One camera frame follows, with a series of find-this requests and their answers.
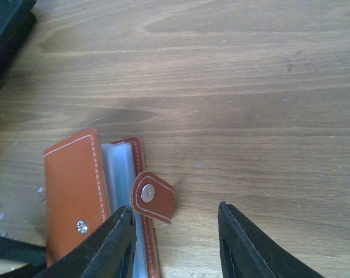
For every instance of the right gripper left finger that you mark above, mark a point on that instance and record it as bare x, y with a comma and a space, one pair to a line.
107, 252

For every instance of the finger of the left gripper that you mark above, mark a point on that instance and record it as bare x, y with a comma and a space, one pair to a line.
32, 255

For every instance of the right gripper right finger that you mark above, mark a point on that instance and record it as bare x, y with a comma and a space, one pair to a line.
246, 251

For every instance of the brown leather card holder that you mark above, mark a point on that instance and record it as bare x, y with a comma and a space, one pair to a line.
86, 181

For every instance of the black bin with teal cards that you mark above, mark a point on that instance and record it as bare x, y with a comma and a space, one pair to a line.
16, 22

